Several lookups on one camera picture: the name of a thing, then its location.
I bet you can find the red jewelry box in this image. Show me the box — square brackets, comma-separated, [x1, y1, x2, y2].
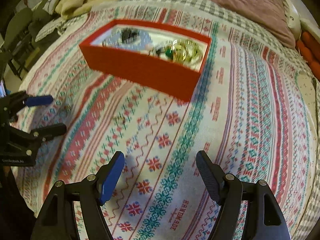
[79, 20, 212, 102]

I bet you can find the pale blue bead bracelet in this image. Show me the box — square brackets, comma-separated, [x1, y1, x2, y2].
[101, 27, 153, 51]

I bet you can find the red orange plush toy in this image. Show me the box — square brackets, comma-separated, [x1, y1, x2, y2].
[296, 31, 320, 80]

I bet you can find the white plush toy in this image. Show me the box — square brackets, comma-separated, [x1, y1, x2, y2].
[282, 0, 302, 40]

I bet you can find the black hair claw clip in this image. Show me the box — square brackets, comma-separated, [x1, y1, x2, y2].
[120, 28, 139, 43]

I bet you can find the dark folding chair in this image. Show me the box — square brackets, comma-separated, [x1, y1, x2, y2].
[1, 8, 34, 80]

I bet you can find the patterned knit blanket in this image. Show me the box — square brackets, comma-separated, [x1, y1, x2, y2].
[12, 2, 318, 240]

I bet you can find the small gold earring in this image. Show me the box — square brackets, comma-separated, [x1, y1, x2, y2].
[112, 115, 126, 126]

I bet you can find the green bead gold necklace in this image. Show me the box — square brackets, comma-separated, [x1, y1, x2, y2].
[154, 38, 205, 65]

